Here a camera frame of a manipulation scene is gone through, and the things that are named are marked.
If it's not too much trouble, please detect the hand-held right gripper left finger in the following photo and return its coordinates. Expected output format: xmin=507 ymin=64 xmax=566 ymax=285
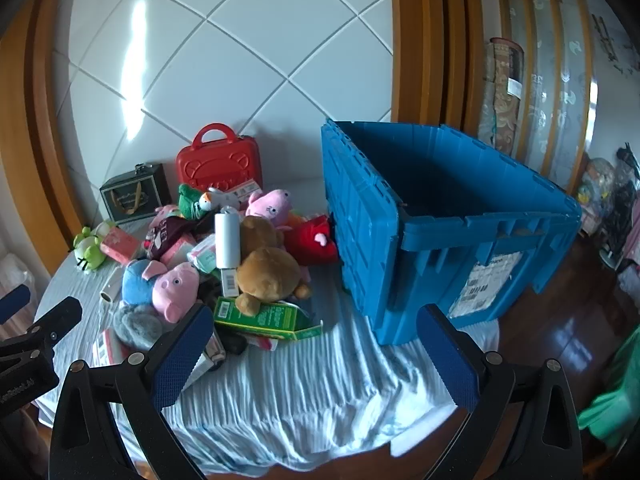
xmin=48 ymin=304 xmax=216 ymax=480

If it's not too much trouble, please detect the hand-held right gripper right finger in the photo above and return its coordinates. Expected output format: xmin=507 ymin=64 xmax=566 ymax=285
xmin=416 ymin=304 xmax=583 ymax=480

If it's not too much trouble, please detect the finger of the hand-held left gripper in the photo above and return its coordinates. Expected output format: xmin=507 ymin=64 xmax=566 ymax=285
xmin=0 ymin=284 xmax=32 ymax=326
xmin=0 ymin=296 xmax=83 ymax=361

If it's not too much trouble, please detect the grey plush toy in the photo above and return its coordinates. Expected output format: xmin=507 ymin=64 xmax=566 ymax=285
xmin=112 ymin=304 xmax=166 ymax=351

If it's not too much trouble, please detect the small red white box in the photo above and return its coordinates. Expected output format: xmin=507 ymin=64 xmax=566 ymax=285
xmin=92 ymin=329 xmax=128 ymax=366

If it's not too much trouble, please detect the pig plush with blue body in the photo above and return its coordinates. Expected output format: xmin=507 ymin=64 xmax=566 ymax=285
xmin=121 ymin=259 xmax=201 ymax=323

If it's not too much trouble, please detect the pink box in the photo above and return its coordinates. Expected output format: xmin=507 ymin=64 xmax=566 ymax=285
xmin=100 ymin=225 xmax=143 ymax=266

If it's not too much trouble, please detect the mint and pink packet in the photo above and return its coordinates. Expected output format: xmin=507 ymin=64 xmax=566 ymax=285
xmin=187 ymin=235 xmax=218 ymax=273

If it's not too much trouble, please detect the blue plastic storage crate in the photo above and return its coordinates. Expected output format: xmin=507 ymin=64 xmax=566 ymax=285
xmin=320 ymin=119 xmax=583 ymax=347

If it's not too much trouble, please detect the white cylindrical bottle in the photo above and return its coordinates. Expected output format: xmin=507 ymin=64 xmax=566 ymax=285
xmin=214 ymin=207 xmax=242 ymax=298

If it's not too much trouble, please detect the white plastic bag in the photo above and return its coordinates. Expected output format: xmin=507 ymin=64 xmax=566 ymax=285
xmin=0 ymin=252 xmax=33 ymax=292

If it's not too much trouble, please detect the green frog plush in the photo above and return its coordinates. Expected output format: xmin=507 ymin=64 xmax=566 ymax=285
xmin=72 ymin=222 xmax=113 ymax=273

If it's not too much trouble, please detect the green carton box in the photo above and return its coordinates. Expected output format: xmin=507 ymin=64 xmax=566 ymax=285
xmin=213 ymin=296 xmax=323 ymax=342

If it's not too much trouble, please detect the brown bear plush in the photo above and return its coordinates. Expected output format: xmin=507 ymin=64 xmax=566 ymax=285
xmin=235 ymin=215 xmax=313 ymax=317

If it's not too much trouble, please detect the maroon printed cloth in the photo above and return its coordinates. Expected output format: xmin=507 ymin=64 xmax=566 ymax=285
xmin=145 ymin=210 xmax=193 ymax=261

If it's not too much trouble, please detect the light blue tablecloth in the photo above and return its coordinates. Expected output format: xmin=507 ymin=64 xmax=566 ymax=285
xmin=35 ymin=175 xmax=501 ymax=476

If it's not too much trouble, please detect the dark gift box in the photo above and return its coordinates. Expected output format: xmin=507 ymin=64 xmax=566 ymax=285
xmin=99 ymin=162 xmax=173 ymax=225

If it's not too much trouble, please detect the green dinosaur plush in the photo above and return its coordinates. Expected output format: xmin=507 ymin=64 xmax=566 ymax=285
xmin=178 ymin=183 xmax=213 ymax=220

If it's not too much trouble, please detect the white bird plush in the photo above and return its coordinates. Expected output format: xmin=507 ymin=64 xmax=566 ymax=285
xmin=199 ymin=187 xmax=241 ymax=213

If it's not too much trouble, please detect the red plush toy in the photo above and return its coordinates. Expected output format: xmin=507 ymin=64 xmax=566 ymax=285
xmin=285 ymin=214 xmax=341 ymax=266

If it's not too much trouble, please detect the pink pig plush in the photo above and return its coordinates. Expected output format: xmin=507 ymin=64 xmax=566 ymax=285
xmin=245 ymin=189 xmax=296 ymax=233

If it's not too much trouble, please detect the green cloth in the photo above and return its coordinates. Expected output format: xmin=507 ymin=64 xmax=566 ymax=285
xmin=577 ymin=327 xmax=640 ymax=453

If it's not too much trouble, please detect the red toy suitcase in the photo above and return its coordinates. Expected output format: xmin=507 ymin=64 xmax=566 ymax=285
xmin=175 ymin=122 xmax=263 ymax=196

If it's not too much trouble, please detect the pile of bags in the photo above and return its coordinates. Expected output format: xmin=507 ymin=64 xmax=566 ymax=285
xmin=575 ymin=142 xmax=640 ymax=271

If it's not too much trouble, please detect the rolled patterned carpet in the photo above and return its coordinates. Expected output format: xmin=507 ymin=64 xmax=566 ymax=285
xmin=477 ymin=37 xmax=525 ymax=158

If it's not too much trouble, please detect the wooden framed glass door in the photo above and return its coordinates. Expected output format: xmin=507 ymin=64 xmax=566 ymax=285
xmin=495 ymin=0 xmax=601 ymax=196

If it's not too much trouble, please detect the curved wooden frame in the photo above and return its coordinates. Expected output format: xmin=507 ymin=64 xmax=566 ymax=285
xmin=0 ymin=0 xmax=101 ymax=276

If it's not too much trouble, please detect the wooden door frame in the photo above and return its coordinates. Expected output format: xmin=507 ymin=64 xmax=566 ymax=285
xmin=390 ymin=0 xmax=493 ymax=133

